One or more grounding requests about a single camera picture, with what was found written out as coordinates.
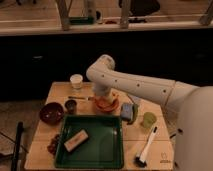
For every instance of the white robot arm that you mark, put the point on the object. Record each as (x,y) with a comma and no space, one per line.
(193,104)

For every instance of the white paper cup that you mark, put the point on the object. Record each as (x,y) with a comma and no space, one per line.
(76,81)

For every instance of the small dark metal cup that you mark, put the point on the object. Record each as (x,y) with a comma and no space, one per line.
(71,106)

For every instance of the light green cup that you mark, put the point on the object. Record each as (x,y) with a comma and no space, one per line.
(149,119)

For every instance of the orange bowl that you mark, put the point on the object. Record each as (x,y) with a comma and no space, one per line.
(102,105)

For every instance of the grey blue cloth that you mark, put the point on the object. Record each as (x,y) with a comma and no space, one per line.
(134,99)

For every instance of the green plastic tray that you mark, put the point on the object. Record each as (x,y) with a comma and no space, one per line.
(102,150)

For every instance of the dark brown bowl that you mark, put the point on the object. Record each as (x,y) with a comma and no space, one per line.
(52,113)

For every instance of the wooden block eraser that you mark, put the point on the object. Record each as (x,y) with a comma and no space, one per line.
(76,140)

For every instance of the bunch of dark grapes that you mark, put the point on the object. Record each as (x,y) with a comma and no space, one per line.
(52,147)

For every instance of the white dish brush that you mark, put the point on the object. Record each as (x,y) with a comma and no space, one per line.
(141,156)

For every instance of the black pole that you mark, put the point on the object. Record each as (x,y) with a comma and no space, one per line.
(15,156)

